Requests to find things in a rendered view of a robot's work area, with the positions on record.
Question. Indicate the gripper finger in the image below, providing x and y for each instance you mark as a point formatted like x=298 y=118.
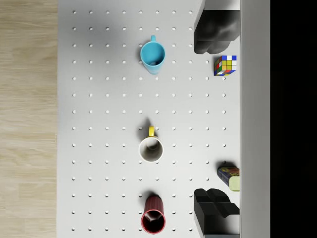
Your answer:
x=215 y=29
x=213 y=208

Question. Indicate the flat-sided can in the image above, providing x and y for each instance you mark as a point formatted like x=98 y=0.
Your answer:
x=227 y=174

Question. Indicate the puzzle cube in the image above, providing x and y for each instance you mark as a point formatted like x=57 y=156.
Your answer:
x=226 y=65

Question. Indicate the red mug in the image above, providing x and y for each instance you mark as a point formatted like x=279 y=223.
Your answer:
x=152 y=205

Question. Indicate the blue mug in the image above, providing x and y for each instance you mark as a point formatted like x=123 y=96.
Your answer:
x=151 y=63

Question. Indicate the yellow mug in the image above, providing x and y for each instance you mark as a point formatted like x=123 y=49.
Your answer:
x=151 y=150

